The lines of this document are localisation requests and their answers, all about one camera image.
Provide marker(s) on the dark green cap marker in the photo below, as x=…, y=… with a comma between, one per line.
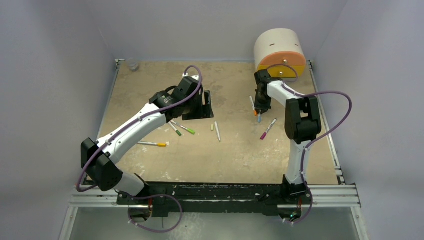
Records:
x=174, y=129

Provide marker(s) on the clear plastic cup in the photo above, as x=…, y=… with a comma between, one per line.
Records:
x=132, y=64

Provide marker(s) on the round three-drawer cabinet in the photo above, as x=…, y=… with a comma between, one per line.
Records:
x=279, y=52

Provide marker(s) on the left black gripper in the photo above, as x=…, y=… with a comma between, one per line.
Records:
x=206, y=112

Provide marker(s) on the light green cap marker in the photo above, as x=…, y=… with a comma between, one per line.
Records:
x=189, y=130

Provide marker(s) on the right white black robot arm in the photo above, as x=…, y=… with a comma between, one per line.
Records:
x=302, y=124

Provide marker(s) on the pale yellow cap marker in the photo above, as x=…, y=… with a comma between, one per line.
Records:
x=216, y=126

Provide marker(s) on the magenta cap marker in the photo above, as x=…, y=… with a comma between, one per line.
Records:
x=263, y=136

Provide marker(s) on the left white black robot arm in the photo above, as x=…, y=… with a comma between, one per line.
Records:
x=99, y=157

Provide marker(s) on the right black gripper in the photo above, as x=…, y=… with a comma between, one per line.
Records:
x=262, y=100

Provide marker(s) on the orange cap marker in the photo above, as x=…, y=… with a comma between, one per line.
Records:
x=253, y=105

